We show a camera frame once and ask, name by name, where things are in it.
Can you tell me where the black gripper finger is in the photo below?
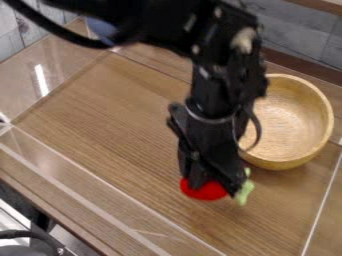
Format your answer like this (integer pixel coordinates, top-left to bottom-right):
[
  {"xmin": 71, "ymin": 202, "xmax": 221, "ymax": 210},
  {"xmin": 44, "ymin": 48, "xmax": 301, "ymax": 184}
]
[
  {"xmin": 178, "ymin": 143, "xmax": 211, "ymax": 190},
  {"xmin": 225, "ymin": 174, "xmax": 249, "ymax": 197}
]

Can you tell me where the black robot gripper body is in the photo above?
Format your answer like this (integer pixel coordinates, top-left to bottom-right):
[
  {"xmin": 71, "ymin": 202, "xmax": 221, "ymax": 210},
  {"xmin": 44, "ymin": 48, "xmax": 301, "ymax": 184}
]
[{"xmin": 166, "ymin": 98, "xmax": 252, "ymax": 188}]

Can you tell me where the red felt strawberry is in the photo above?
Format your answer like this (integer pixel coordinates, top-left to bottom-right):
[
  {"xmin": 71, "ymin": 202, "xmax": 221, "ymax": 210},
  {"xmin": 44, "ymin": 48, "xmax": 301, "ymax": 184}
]
[{"xmin": 179, "ymin": 167, "xmax": 257, "ymax": 207}]

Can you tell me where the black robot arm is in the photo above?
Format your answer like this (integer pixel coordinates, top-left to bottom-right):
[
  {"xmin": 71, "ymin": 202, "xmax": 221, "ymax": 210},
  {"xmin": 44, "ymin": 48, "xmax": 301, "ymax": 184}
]
[{"xmin": 4, "ymin": 0, "xmax": 269, "ymax": 198}]

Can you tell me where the light wooden bowl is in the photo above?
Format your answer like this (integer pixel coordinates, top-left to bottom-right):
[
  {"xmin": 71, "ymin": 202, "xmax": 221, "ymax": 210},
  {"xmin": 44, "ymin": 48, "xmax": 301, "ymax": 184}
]
[{"xmin": 240, "ymin": 74, "xmax": 334, "ymax": 171}]

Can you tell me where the clear acrylic tray wall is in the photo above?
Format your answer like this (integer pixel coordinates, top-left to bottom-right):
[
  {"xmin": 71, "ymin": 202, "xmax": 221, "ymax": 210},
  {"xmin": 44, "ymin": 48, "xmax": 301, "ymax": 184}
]
[{"xmin": 0, "ymin": 37, "xmax": 342, "ymax": 256}]

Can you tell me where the black metal table bracket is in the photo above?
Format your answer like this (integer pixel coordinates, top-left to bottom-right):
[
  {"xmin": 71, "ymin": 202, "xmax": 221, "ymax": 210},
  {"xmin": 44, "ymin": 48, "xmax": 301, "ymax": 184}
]
[{"xmin": 30, "ymin": 222, "xmax": 78, "ymax": 256}]

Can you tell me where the black cable bottom left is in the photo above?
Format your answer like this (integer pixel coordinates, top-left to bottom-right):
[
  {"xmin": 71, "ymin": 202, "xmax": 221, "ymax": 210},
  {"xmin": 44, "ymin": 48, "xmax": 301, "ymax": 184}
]
[{"xmin": 0, "ymin": 229, "xmax": 38, "ymax": 249}]

